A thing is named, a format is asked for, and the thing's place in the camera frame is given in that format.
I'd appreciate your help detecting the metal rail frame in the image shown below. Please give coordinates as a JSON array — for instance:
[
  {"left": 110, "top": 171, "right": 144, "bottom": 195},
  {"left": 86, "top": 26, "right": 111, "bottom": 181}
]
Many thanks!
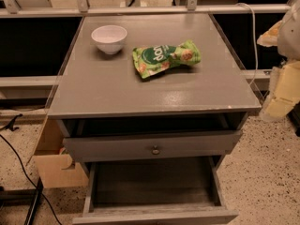
[{"left": 0, "top": 0, "right": 300, "bottom": 92}]

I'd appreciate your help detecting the cardboard box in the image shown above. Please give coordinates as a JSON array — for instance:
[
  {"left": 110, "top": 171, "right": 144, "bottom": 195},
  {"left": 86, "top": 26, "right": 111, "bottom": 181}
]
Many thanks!
[{"left": 33, "top": 118, "right": 88, "bottom": 188}]

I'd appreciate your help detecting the white hanging cable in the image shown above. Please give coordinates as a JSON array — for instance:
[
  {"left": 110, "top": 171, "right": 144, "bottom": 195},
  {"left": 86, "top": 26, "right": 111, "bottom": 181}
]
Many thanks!
[{"left": 235, "top": 2, "right": 260, "bottom": 87}]

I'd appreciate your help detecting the black metal stand base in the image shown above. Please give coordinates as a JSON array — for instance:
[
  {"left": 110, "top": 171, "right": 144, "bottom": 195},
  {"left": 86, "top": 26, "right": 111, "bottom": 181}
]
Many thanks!
[{"left": 0, "top": 179, "right": 43, "bottom": 225}]

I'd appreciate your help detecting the black floor cable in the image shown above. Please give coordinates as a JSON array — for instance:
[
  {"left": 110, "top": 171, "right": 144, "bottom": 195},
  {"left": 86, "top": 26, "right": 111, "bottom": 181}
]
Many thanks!
[{"left": 0, "top": 133, "right": 63, "bottom": 225}]

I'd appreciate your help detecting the grey wooden drawer cabinet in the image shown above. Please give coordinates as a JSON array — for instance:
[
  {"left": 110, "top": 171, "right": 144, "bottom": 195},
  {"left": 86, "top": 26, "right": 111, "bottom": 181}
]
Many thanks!
[{"left": 47, "top": 13, "right": 263, "bottom": 171}]

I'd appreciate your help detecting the green snack bag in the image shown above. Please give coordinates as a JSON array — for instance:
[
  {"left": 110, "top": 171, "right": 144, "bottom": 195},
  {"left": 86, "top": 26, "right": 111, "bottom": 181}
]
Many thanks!
[{"left": 132, "top": 39, "right": 201, "bottom": 79}]

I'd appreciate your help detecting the grey top drawer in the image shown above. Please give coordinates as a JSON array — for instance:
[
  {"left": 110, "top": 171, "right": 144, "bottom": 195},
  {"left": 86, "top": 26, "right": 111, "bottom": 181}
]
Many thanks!
[{"left": 63, "top": 130, "right": 242, "bottom": 162}]

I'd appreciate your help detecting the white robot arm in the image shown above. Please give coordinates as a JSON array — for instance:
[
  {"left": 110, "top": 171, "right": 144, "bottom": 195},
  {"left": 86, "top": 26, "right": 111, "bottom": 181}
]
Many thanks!
[{"left": 257, "top": 0, "right": 300, "bottom": 122}]

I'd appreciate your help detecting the grey drawer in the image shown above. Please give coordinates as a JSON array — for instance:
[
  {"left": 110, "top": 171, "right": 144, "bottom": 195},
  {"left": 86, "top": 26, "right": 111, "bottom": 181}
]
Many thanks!
[
  {"left": 63, "top": 130, "right": 242, "bottom": 162},
  {"left": 72, "top": 157, "right": 238, "bottom": 225}
]

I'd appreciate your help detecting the white ceramic bowl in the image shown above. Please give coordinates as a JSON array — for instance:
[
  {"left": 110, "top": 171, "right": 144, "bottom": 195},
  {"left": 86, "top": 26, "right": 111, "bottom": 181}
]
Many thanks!
[{"left": 91, "top": 25, "right": 128, "bottom": 54}]

